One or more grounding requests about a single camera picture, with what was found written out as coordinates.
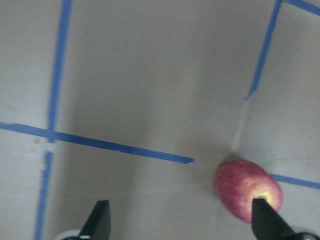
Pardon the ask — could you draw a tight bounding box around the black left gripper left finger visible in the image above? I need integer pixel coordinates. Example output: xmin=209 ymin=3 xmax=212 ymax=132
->
xmin=78 ymin=200 xmax=111 ymax=240

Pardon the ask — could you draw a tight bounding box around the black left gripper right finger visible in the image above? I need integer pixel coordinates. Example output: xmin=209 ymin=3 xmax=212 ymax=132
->
xmin=251 ymin=198 xmax=300 ymax=240

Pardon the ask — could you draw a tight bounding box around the red apple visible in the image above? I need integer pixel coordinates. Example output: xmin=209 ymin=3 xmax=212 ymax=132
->
xmin=213 ymin=159 xmax=283 ymax=223

